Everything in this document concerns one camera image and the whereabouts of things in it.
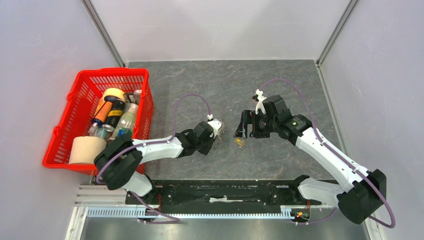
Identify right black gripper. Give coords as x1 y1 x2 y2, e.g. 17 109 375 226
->
233 109 279 139

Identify yellow tagged keys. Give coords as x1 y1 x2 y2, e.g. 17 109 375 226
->
234 138 246 147

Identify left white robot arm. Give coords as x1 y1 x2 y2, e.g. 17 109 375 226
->
93 119 224 204

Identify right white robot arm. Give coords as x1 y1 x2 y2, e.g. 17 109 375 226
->
234 94 387 224

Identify clear plastic bottle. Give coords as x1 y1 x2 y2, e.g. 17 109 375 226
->
109 103 139 140

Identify blue snack packet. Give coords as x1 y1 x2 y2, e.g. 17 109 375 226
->
116 128 133 140

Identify black and yellow can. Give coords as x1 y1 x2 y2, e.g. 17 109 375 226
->
102 98 126 132

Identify silver drink can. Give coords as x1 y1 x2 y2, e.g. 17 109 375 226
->
94 124 115 141

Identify yellow tape roll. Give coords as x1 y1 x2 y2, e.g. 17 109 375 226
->
101 88 126 102

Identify orange and blue bottle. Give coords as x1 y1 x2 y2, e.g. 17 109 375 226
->
91 100 113 127

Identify beige paper roll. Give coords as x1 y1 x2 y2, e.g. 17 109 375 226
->
68 136 107 165

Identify red plastic basket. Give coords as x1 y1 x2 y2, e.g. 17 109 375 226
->
42 67 154 176

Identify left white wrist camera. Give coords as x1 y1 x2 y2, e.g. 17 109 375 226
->
207 114 225 138

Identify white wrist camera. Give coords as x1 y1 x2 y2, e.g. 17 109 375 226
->
207 114 225 138
252 89 267 115

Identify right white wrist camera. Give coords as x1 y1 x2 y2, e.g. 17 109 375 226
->
252 89 267 115

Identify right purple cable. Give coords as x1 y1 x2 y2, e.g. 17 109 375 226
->
259 78 396 229

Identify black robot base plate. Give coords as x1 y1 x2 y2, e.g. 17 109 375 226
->
141 179 320 214

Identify right aluminium corner post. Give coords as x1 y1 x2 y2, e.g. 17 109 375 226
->
315 0 360 68

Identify aluminium corner post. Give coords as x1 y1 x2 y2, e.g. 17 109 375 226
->
315 0 360 68
81 0 127 67

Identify left aluminium corner post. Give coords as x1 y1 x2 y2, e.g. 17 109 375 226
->
81 0 127 67

